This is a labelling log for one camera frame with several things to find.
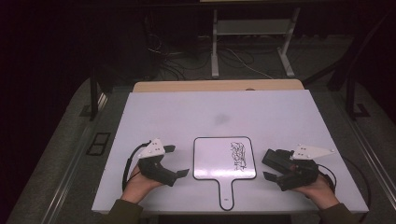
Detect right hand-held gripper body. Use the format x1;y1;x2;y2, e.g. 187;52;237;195
276;143;336;192

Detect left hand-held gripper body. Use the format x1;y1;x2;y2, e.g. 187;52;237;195
137;138;179;188

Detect black whiteboard eraser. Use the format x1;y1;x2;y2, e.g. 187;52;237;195
262;148;293;175

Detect small handheld whiteboard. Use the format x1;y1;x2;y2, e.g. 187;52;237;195
192;135;258;212

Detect person's left hand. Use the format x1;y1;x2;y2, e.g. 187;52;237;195
120;165;163;205

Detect person's right hand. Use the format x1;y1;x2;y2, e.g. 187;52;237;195
292;175;341;210

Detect light wooden table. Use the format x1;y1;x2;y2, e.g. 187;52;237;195
133;78;305;93

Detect black metal stand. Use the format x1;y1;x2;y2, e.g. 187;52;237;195
89;66;108;122
303;12;372;121

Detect grey metal stand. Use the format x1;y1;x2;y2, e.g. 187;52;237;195
210;7;302;79

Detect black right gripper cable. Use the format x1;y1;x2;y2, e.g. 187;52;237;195
317;155;372;224

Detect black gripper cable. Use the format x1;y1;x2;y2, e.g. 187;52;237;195
121;140;152;191
317;155;372;224

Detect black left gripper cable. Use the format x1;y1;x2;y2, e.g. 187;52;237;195
121;140;152;191

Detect black floor frame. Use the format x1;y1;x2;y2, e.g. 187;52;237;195
85;132;112;157

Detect black floor cables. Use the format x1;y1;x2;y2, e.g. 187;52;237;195
145;31;213;82

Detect white floor cable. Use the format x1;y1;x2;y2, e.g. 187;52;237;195
223;46;276;80

